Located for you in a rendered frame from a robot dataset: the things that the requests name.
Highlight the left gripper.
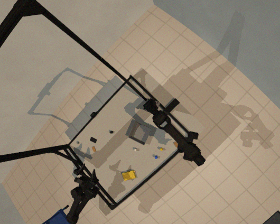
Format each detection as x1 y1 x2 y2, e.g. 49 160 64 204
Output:
183 131 199 161

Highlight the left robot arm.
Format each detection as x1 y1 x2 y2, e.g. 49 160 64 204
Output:
143 99 206 166

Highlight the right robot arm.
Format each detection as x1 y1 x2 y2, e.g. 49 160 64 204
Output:
66 177 100 224

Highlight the yellow sponge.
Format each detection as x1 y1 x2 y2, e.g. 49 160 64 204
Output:
122 170 136 181

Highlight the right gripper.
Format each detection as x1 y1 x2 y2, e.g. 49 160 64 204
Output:
74 164 99 187

